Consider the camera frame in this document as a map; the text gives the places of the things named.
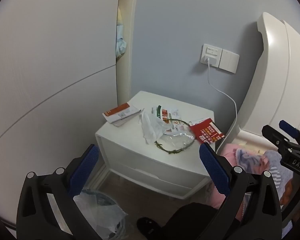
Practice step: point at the white wall switch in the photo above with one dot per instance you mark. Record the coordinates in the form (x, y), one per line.
(229, 61)

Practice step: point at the pink blue bedding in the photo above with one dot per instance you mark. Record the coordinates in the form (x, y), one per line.
(255, 163)

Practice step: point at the trash bin with liner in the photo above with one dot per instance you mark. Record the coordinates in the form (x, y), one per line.
(103, 214)

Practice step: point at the beige door frame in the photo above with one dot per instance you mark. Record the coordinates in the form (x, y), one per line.
(126, 17)

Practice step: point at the orange white paper booklet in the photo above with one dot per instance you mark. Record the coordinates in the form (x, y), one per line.
(121, 114)

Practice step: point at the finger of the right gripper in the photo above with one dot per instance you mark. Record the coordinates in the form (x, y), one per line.
(290, 130)
(277, 139)

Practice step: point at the white bedside cabinet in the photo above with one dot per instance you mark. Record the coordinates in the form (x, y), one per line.
(127, 154)

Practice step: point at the light blue hanging cloth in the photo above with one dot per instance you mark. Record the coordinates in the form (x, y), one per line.
(121, 44)

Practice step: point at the white plastic bag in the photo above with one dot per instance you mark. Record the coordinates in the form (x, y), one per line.
(153, 127)

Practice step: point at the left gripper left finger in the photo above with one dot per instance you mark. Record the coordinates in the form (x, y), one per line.
(35, 217)

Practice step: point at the white wall socket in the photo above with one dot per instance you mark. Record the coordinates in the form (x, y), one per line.
(211, 53)

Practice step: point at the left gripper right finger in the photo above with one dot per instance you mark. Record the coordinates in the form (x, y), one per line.
(262, 218)

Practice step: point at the green twig wreath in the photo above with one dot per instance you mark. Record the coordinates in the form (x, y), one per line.
(174, 126)

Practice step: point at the green food flyer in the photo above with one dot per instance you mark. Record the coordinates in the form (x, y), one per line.
(167, 114)

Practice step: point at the red paper flyer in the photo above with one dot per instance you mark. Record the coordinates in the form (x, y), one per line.
(205, 130)

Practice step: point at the clear plastic wrap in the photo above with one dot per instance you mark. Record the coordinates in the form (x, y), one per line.
(178, 139)

